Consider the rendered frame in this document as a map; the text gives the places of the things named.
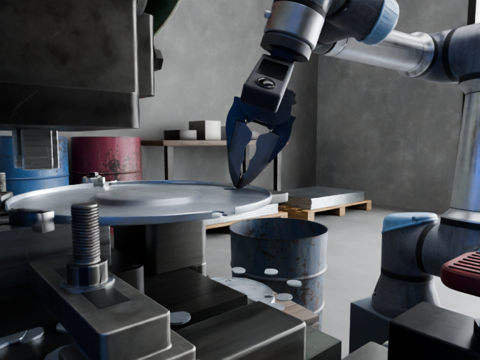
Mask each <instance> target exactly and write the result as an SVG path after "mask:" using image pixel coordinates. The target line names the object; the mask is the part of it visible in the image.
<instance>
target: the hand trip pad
mask: <svg viewBox="0 0 480 360"><path fill-rule="evenodd" d="M440 279H441V282H442V284H443V285H444V286H446V287H448V288H450V289H453V290H455V291H459V292H461V293H465V294H469V295H472V296H477V297H480V251H477V252H468V253H465V254H462V255H461V256H458V257H456V258H455V259H452V260H451V261H448V262H446V263H445V264H443V266H442V267H441V276H440Z"/></svg>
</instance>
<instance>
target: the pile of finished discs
mask: <svg viewBox="0 0 480 360"><path fill-rule="evenodd" d="M212 279H213V280H215V281H217V282H220V283H222V284H224V285H226V286H229V287H231V288H233V289H236V290H237V291H240V292H241V293H244V294H246V295H247V296H248V298H250V299H252V300H254V301H262V302H264V303H265V304H269V303H274V293H273V291H272V290H271V289H270V288H269V287H268V286H267V285H265V284H263V283H260V282H257V281H254V280H251V279H243V278H236V277H232V279H229V281H228V282H225V281H227V279H225V278H224V277H219V278H212Z"/></svg>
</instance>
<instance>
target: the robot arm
mask: <svg viewBox="0 0 480 360"><path fill-rule="evenodd" d="M264 17H265V18H267V19H268V20H267V22H266V26H265V28H264V33H265V34H264V35H263V37H262V40H261V43H260V46H261V47H262V48H263V49H264V50H266V51H267V52H269V53H270V54H271V55H270V56H269V55H267V54H262V56H261V58H260V59H259V61H258V62H257V64H256V66H255V67H254V69H253V71H252V72H251V74H250V75H249V77H248V79H247V80H246V82H245V84H243V89H242V93H241V97H237V96H235V97H234V102H233V104H232V106H231V108H230V109H229V112H228V115H227V118H226V144H227V153H228V163H229V173H230V177H231V180H232V183H233V185H234V187H236V188H238V189H241V188H243V187H245V186H246V185H247V184H250V183H251V182H252V181H253V180H254V179H255V178H256V177H257V176H258V175H259V174H260V173H261V172H262V171H263V170H264V169H265V168H266V167H267V166H268V164H269V163H270V162H271V161H272V160H273V159H274V158H275V157H276V155H277V154H278V153H279V152H280V151H281V150H282V149H283V148H284V147H285V146H286V144H287V142H288V140H289V138H290V136H291V131H292V126H293V122H294V121H295V119H296V117H295V116H292V115H291V111H292V105H295V104H296V100H295V97H296V94H295V93H294V91H292V90H290V89H288V88H287V84H288V82H289V79H290V76H291V73H292V70H293V67H294V62H301V63H304V62H307V61H308V60H309V57H310V55H311V53H313V54H320V55H323V56H330V57H334V58H338V59H344V60H348V61H355V62H359V63H363V64H369V65H373V66H380V67H384V68H388V69H394V70H397V71H398V72H399V73H400V74H401V75H402V76H405V77H409V78H413V79H419V80H423V81H431V82H436V83H443V84H454V83H459V89H460V90H461V91H463V92H464V94H465V99H464V110H463V116H462V121H461V131H460V137H459V147H458V153H457V158H456V168H455V174H454V184H453V190H452V195H451V206H450V209H449V210H448V211H446V212H445V213H443V214H442V215H441V219H440V223H439V222H436V221H438V219H437V216H436V214H433V213H400V214H390V215H388V216H386V217H385V218H384V220H383V226H382V231H381V233H382V238H381V273H380V277H379V279H378V281H377V283H376V286H375V289H374V292H373V294H372V303H371V304H372V306H373V308H374V309H375V310H376V311H378V312H379V313H380V314H383V315H384V316H387V317H390V318H393V319H394V318H395V317H397V316H399V315H400V314H402V313H404V312H405V311H408V310H409V309H411V308H412V307H414V306H416V305H417V304H420V303H421V302H423V301H424V302H426V303H429V304H433V305H436V306H440V307H441V304H440V301H439V298H438V294H437V292H436V287H435V285H434V276H437V277H439V278H440V276H441V267H442V266H443V264H445V263H446V262H448V261H451V260H452V259H455V258H456V257H458V256H461V255H462V254H465V253H468V252H477V251H480V22H479V23H476V24H471V25H468V26H463V27H459V28H456V29H450V30H447V31H442V32H438V33H434V34H425V33H423V32H415V33H412V34H406V33H404V32H400V31H396V30H393V29H394V27H395V26H396V23H397V19H398V17H399V6H398V4H397V2H396V1H395V0H274V2H273V4H272V7H271V11H265V13H264ZM246 121H247V122H249V123H250V122H251V121H252V122H254V123H257V124H260V125H262V126H266V127H267V128H268V129H269V130H270V132H269V133H266V134H261V135H259V136H258V139H257V140H256V153H255V154H254V157H253V158H252V159H250V161H249V167H248V169H247V171H246V172H245V173H244V174H242V173H241V164H242V162H243V161H244V149H245V148H246V145H247V144H248V143H249V142H250V141H251V138H252V135H253V134H252V131H251V130H250V129H249V127H248V126H247V125H246V124H247V122H246ZM272 129H273V130H272ZM271 130H272V131H271ZM241 174H242V177H241ZM240 178H241V180H240Z"/></svg>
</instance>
